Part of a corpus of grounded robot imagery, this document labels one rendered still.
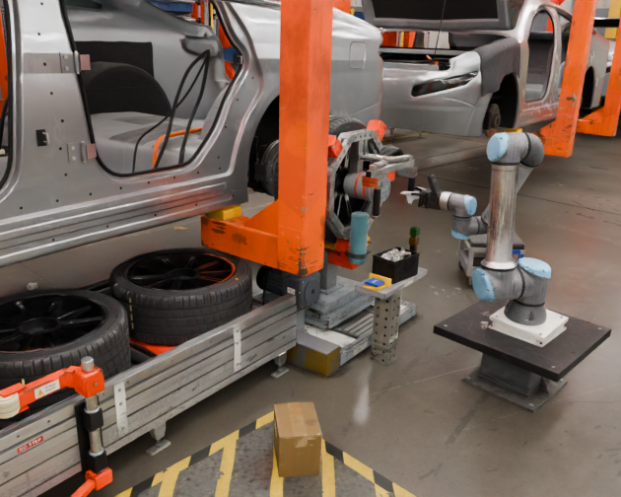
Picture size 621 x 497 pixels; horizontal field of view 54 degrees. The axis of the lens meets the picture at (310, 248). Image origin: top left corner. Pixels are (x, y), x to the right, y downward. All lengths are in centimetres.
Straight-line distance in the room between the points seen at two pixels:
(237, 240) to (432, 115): 305
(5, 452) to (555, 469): 197
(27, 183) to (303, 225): 113
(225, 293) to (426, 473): 111
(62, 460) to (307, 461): 86
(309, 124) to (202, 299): 87
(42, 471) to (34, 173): 104
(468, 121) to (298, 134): 328
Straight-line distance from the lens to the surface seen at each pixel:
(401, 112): 572
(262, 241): 291
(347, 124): 315
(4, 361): 233
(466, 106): 572
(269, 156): 343
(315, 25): 263
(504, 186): 272
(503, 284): 280
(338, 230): 308
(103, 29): 472
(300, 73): 263
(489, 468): 261
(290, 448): 237
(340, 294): 339
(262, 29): 318
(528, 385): 302
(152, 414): 249
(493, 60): 587
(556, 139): 656
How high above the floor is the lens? 156
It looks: 19 degrees down
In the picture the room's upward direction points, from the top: 2 degrees clockwise
